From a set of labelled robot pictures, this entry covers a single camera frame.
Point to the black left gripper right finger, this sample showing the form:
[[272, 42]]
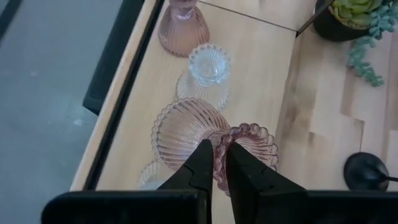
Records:
[[245, 180]]

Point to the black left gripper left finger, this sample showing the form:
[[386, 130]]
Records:
[[196, 177]]

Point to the clear glass candle holder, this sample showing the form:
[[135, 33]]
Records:
[[152, 179], [208, 67]]

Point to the pink glass candle holder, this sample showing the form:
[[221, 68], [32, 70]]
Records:
[[183, 34], [186, 130]]

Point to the black metal candlestick holder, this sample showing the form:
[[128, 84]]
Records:
[[363, 171]]

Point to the potted succulent plant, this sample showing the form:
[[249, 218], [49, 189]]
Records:
[[351, 12]]

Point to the wooden shelf with black frame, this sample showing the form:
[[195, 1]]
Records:
[[264, 62]]

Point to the black aluminium rig frame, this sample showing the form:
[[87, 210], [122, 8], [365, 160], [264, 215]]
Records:
[[115, 56]]

